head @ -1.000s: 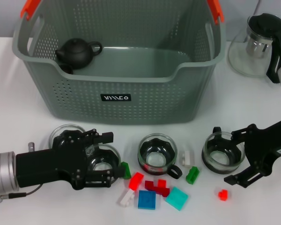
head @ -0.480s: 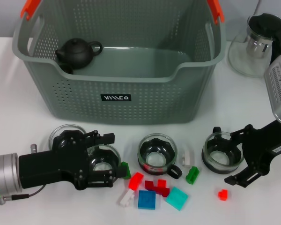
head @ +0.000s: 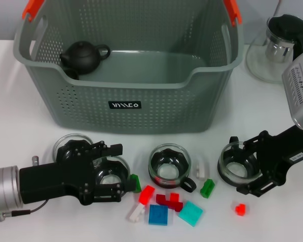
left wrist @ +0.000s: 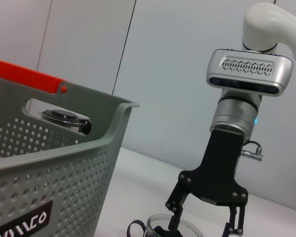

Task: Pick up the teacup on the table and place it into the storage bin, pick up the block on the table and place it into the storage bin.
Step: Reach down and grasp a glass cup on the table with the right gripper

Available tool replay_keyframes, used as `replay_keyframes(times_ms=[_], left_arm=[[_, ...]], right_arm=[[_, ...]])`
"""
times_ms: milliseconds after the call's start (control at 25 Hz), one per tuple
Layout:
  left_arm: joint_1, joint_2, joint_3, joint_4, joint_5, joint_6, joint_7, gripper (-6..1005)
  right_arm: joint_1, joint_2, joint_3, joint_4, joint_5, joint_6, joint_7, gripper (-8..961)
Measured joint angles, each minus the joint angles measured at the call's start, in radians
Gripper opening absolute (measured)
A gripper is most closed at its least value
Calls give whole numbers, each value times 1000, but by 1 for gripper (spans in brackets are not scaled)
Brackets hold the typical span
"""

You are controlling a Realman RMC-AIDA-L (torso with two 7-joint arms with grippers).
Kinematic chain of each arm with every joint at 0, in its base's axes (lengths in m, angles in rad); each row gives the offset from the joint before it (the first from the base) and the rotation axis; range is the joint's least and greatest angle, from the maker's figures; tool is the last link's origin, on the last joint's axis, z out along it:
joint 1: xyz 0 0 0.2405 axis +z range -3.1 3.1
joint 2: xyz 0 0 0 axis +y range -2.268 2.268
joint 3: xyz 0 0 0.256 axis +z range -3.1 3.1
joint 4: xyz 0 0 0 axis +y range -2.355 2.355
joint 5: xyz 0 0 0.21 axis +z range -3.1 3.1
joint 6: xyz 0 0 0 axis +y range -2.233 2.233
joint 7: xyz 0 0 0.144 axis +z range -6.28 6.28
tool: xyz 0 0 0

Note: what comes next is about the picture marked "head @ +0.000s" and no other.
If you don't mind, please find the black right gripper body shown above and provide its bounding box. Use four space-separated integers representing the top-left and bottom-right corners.
256 125 303 187

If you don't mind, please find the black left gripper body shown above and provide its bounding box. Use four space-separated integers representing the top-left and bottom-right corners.
19 140 94 205

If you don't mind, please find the white toy brick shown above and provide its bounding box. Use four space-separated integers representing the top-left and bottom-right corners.
193 161 210 180
126 203 146 222

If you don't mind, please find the grey perforated storage basket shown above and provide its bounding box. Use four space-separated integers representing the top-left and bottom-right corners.
13 0 244 134

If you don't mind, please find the small black clay teacup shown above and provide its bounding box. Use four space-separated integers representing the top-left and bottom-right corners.
63 67 80 81

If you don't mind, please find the green toy brick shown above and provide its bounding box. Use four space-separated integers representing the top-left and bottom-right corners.
130 173 142 194
199 178 216 199

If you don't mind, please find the blue flat toy brick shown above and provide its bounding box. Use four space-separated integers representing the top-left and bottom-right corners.
148 204 169 225

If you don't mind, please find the dark red toy brick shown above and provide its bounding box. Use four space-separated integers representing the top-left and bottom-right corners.
169 193 184 212
156 193 173 207

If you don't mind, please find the teal flat toy brick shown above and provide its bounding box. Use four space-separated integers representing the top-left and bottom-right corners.
178 200 204 227

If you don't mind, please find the glass teapot with black lid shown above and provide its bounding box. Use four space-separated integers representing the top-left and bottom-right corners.
245 14 303 85

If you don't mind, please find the black clay teapot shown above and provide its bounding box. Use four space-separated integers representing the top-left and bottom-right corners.
59 41 111 75

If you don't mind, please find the left gripper cable with plug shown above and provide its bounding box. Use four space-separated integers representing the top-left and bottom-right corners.
0 155 50 221

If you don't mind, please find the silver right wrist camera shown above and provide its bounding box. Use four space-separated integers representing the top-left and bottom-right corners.
282 50 303 131

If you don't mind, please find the orange basket handle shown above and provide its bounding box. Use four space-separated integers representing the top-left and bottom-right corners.
22 0 242 26

